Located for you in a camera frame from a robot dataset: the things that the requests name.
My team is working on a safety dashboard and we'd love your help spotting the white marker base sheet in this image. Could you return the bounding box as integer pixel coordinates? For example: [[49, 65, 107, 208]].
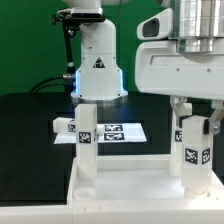
[[54, 123, 147, 144]]

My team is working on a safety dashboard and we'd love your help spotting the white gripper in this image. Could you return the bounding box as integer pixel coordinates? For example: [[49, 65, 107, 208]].
[[135, 39, 224, 126]]

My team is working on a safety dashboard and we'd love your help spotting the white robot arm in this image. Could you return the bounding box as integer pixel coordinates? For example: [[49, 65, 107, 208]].
[[127, 0, 224, 134]]

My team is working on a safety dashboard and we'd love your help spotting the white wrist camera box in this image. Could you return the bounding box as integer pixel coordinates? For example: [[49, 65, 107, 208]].
[[137, 8, 173, 40]]

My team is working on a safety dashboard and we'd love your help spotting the white desk top tray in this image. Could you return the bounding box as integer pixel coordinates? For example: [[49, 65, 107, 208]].
[[67, 155, 224, 211]]

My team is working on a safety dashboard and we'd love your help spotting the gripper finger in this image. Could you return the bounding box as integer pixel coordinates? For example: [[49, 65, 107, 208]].
[[204, 100, 224, 135]]

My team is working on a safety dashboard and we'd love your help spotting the black camera on stand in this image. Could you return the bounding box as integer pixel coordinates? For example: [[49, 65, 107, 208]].
[[51, 7, 107, 93]]

